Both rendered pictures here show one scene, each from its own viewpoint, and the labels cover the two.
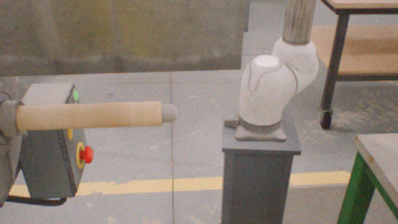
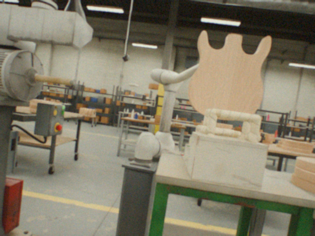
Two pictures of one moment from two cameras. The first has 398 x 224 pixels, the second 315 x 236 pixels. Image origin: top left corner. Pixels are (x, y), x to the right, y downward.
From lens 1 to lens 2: 82 cm
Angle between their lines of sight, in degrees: 30
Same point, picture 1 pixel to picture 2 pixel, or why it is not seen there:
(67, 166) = (49, 122)
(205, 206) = not seen: hidden behind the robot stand
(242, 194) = (128, 192)
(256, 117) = (139, 154)
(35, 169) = (39, 121)
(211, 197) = not seen: hidden behind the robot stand
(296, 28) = (162, 125)
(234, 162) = (126, 174)
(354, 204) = not seen: hidden behind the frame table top
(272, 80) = (146, 138)
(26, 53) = (37, 37)
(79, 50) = (46, 38)
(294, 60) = (160, 137)
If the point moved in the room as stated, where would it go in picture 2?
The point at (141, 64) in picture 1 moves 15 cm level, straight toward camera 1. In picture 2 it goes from (55, 43) to (34, 28)
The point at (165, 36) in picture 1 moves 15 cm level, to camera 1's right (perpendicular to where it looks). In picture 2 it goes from (60, 38) to (93, 41)
